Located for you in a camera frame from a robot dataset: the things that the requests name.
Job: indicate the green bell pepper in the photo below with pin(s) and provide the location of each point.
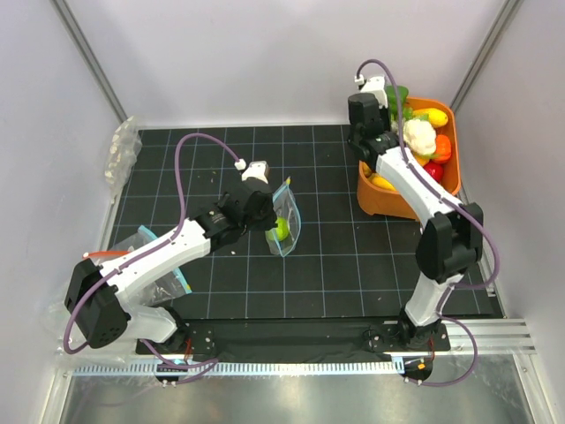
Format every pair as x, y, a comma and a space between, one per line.
401, 93

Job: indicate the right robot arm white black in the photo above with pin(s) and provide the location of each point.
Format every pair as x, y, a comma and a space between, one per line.
391, 182

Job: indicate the pile of clear zip bags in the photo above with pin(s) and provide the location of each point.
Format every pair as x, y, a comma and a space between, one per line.
57, 318

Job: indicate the yellow star fruit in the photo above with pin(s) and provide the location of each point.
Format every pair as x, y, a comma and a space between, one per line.
376, 180

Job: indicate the white cauliflower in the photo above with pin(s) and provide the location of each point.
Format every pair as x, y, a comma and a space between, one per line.
420, 136

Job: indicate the bag of white pieces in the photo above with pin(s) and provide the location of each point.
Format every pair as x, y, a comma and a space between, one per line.
123, 153

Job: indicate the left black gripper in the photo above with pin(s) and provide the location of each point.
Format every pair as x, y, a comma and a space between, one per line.
269, 221

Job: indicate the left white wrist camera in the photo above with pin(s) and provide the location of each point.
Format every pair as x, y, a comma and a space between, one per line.
258, 170

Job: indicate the red apple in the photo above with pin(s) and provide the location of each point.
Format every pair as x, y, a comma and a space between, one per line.
435, 170

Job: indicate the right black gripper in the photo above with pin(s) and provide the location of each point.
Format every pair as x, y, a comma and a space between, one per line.
385, 113

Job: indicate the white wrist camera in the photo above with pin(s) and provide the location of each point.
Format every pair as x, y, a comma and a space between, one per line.
258, 170
374, 85

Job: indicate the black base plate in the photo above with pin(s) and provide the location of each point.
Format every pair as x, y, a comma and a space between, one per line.
300, 339

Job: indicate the spare zip bag blue zipper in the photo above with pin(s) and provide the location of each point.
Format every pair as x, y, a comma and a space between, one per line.
168, 287

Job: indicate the small orange pumpkin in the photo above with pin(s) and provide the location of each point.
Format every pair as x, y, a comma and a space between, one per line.
443, 151

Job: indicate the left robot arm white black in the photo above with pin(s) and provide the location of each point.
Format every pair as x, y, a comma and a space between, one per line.
194, 238

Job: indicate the slotted cable duct rail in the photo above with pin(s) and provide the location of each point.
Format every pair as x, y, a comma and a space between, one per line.
156, 368

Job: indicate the orange plastic basket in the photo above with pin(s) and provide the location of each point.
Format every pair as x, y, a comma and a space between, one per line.
375, 200

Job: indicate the black gridded mat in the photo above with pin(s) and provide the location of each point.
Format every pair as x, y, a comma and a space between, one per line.
346, 263

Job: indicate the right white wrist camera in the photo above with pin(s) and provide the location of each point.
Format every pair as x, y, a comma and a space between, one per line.
374, 85

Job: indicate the yellow mango fruit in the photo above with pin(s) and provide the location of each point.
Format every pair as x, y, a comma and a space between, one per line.
436, 117

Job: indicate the green lime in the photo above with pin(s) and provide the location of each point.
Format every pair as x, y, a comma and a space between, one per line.
281, 232

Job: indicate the clear zip bag blue zipper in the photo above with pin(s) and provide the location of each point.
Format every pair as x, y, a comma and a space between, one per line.
285, 205

